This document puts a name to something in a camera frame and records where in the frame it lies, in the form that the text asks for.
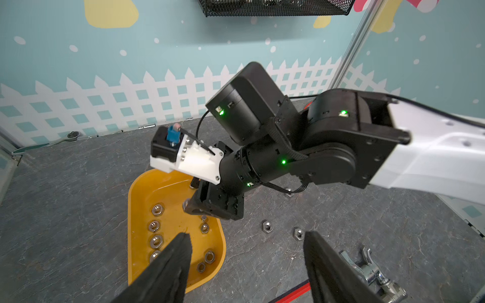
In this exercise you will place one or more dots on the steel nut in box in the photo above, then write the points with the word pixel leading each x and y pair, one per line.
pixel 154 226
pixel 158 210
pixel 156 241

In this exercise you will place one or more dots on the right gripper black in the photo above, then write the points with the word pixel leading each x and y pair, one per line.
pixel 238 174

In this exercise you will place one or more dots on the black wire mesh basket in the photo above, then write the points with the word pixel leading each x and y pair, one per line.
pixel 275 7

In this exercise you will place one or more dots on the steel hex nut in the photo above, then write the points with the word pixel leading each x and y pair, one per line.
pixel 267 227
pixel 205 228
pixel 210 257
pixel 298 234
pixel 201 267

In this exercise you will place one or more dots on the silver metal clamp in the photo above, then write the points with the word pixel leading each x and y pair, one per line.
pixel 370 272

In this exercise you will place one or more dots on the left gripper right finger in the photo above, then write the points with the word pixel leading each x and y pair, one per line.
pixel 331 278

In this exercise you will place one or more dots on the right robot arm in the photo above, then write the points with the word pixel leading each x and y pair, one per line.
pixel 345 136

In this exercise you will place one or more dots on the yellow plastic storage box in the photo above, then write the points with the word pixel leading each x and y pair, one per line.
pixel 171 190

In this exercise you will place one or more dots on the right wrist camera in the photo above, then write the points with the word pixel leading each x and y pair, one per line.
pixel 175 149

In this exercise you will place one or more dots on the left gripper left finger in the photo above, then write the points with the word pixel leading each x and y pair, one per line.
pixel 166 278

